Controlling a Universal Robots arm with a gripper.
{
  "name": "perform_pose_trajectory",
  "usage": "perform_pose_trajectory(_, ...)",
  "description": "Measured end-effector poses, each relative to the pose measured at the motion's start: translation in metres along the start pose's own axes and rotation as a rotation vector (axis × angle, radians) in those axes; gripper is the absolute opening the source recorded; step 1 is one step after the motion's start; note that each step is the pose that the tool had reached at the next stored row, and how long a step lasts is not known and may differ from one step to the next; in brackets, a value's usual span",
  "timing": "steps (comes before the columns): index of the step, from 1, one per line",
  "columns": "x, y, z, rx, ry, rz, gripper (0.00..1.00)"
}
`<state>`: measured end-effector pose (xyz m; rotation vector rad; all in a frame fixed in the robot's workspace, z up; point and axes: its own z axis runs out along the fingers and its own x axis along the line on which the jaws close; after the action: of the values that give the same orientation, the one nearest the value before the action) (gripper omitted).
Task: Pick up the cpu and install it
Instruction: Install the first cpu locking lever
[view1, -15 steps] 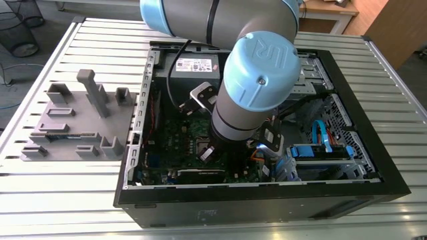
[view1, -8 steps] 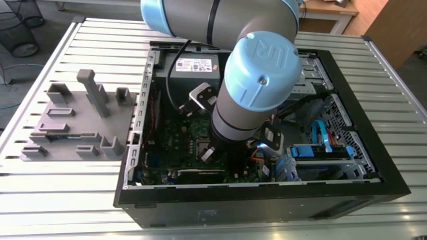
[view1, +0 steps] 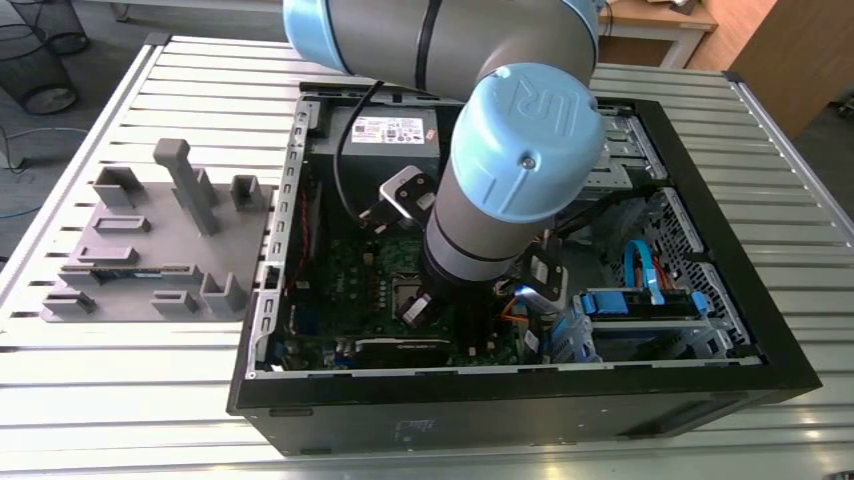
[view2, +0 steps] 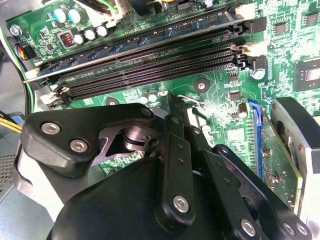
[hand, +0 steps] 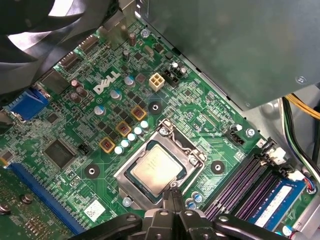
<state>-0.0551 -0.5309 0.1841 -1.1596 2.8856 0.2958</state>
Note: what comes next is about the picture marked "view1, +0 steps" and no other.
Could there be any blue data wire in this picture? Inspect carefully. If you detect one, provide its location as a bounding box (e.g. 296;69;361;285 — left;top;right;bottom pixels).
624;239;668;305

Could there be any grey disk bay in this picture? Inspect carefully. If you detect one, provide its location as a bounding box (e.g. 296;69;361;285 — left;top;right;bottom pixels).
543;287;766;364

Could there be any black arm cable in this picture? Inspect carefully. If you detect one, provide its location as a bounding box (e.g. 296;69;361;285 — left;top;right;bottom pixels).
331;79;405;235

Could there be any hard disk in blue carrier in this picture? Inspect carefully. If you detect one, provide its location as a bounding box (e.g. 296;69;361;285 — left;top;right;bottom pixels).
579;287;710;321

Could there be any black case fan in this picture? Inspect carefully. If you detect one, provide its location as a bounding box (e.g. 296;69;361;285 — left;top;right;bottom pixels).
304;174;332;261

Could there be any grey parts rack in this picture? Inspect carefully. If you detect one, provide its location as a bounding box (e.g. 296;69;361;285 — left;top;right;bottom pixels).
38;138;276;324

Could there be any grey drive cage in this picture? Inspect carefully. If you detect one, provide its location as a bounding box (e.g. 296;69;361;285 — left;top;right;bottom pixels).
585;103;672;201

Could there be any green motherboard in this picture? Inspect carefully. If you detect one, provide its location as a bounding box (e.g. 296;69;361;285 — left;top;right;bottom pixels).
285;234;528;369

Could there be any wooden cabinet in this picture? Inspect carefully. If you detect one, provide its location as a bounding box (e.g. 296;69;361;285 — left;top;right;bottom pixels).
686;0;854;141

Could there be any blue floor cable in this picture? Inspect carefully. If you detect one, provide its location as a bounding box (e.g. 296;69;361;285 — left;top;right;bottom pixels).
0;197;52;221

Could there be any black PC case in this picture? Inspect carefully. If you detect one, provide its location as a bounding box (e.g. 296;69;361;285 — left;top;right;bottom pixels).
224;79;826;456

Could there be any dark labelled RAM stick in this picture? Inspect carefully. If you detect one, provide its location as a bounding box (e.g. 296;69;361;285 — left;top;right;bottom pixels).
85;264;168;282

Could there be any black wire mesh bin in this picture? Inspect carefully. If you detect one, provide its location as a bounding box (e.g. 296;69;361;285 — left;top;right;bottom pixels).
12;0;92;56
0;29;81;116

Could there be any white desk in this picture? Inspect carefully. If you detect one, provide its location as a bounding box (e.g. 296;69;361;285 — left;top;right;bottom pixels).
596;0;719;69

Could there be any red power wire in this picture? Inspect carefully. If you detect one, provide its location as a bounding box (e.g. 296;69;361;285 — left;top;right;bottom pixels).
636;254;679;294

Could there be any black cable bundle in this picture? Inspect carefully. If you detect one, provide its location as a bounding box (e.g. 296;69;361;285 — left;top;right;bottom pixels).
549;184;668;239

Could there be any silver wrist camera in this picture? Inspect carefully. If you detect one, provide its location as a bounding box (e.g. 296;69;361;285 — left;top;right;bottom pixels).
376;166;432;221
512;283;561;316

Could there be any grey power supply unit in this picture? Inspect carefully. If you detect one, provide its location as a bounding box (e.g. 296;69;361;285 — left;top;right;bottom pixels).
307;104;461;201

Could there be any black camera bracket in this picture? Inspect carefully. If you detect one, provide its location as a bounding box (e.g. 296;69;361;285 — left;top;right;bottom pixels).
521;243;569;302
392;173;441;221

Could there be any orange cable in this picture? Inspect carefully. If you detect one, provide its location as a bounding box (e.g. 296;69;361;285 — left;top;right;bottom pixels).
499;294;535;324

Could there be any graphics card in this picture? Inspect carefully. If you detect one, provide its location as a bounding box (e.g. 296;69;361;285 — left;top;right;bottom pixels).
352;335;459;369

